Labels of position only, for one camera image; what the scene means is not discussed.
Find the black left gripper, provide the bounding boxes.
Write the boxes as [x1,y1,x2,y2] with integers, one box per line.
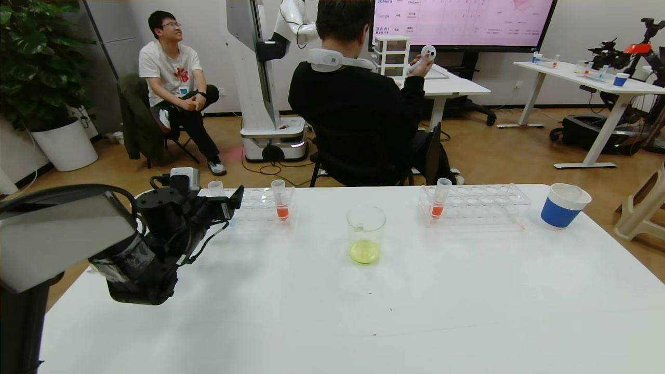
[196,184,245,220]

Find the black wheeled robot base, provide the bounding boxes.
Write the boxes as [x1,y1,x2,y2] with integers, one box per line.
[549,115,650,156]

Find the clear plastic test tube rack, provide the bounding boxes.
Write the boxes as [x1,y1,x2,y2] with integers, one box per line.
[418,183,532,228]
[200,187,297,230]

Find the orange pigment test tube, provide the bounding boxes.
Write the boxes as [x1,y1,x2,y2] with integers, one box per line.
[272,179,290,221]
[430,178,453,219]

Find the glass beaker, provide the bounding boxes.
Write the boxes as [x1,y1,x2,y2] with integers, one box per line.
[346,205,387,265]

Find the black folding chair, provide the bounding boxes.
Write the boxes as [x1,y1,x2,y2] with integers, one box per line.
[147,132,201,169]

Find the white humanoid robot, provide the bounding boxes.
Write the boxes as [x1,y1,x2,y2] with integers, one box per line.
[226,0,320,164]

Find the dark green jacket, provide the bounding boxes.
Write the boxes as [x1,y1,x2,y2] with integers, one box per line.
[117,74,172,166]

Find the black office chair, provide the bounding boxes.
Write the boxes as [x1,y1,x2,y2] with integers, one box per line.
[310,122,442,188]

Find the man in white t-shirt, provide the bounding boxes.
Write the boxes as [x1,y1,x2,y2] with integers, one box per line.
[138,10,228,176]

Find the man in black sweater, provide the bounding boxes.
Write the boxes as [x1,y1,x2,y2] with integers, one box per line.
[288,0,458,186]

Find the white neck headset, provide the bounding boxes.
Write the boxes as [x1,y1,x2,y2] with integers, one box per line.
[308,48,379,73]

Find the white plant pot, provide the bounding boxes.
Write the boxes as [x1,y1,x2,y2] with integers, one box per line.
[30,117,99,173]

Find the white drawer organizer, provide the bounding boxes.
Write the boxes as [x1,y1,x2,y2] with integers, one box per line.
[374,35,411,77]

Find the white handheld controller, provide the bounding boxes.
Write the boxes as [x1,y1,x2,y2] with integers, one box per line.
[410,45,437,73]

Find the green potted plant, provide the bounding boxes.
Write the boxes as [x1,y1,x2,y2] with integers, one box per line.
[0,0,98,133]

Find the black display stand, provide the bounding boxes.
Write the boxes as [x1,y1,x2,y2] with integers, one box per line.
[416,51,497,127]

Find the white height-adjustable desk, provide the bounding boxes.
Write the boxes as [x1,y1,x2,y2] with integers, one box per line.
[496,61,665,170]

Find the black floor cable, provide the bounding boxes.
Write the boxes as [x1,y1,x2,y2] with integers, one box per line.
[241,148,312,188]

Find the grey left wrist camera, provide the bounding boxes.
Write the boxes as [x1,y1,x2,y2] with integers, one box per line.
[169,167,201,192]

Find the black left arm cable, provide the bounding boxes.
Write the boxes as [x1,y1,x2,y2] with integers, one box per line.
[0,183,140,219]

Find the large wall display screen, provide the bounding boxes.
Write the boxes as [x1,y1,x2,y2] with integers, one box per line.
[371,0,557,52]

